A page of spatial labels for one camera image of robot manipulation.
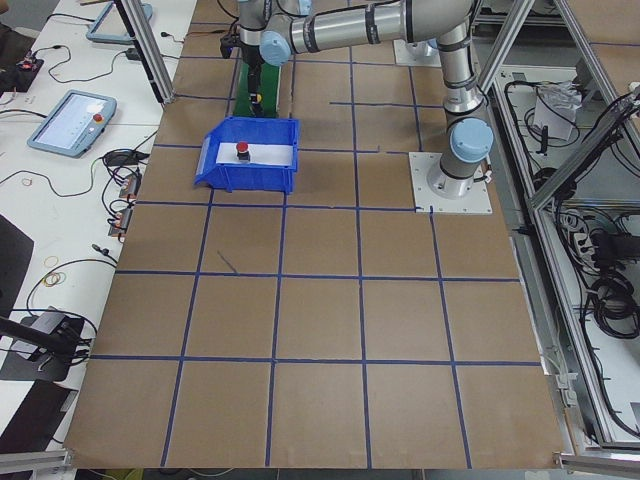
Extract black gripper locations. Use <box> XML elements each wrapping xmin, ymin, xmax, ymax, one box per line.
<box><xmin>247</xmin><ymin>52</ymin><xmax>263</xmax><ymax>93</ymax></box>

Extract yellow push button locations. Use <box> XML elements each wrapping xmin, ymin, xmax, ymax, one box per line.
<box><xmin>249</xmin><ymin>92</ymin><xmax>264</xmax><ymax>118</ymax></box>

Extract red push button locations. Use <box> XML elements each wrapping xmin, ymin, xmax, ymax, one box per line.
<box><xmin>236</xmin><ymin>141</ymin><xmax>250</xmax><ymax>163</ymax></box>

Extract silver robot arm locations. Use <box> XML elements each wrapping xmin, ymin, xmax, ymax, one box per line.
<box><xmin>220</xmin><ymin>0</ymin><xmax>494</xmax><ymax>200</ymax></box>

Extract green conveyor belt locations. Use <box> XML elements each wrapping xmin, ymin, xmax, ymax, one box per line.
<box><xmin>233</xmin><ymin>63</ymin><xmax>280</xmax><ymax>118</ymax></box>

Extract white foam pad left bin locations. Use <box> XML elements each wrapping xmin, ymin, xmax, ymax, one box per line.
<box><xmin>215</xmin><ymin>142</ymin><xmax>294</xmax><ymax>166</ymax></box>

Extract left blue plastic bin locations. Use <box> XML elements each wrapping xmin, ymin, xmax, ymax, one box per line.
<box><xmin>194</xmin><ymin>117</ymin><xmax>300</xmax><ymax>194</ymax></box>

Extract teach pendant far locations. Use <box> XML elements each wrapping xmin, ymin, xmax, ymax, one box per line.
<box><xmin>86</xmin><ymin>1</ymin><xmax>133</xmax><ymax>46</ymax></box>

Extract teach pendant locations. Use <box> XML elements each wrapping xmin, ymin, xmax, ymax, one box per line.
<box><xmin>86</xmin><ymin>1</ymin><xmax>133</xmax><ymax>46</ymax></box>
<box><xmin>27</xmin><ymin>90</ymin><xmax>117</xmax><ymax>158</ymax></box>

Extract teach pendant near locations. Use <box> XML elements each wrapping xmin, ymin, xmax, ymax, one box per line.
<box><xmin>27</xmin><ymin>90</ymin><xmax>117</xmax><ymax>158</ymax></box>

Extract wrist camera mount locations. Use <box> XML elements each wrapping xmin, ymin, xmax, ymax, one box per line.
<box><xmin>220</xmin><ymin>33</ymin><xmax>241</xmax><ymax>59</ymax></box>

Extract aluminium frame post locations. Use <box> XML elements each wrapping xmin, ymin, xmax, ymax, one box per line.
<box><xmin>115</xmin><ymin>0</ymin><xmax>175</xmax><ymax>105</ymax></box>

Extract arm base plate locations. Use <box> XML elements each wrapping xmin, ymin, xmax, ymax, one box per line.
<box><xmin>393</xmin><ymin>39</ymin><xmax>441</xmax><ymax>68</ymax></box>
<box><xmin>409</xmin><ymin>152</ymin><xmax>493</xmax><ymax>215</ymax></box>

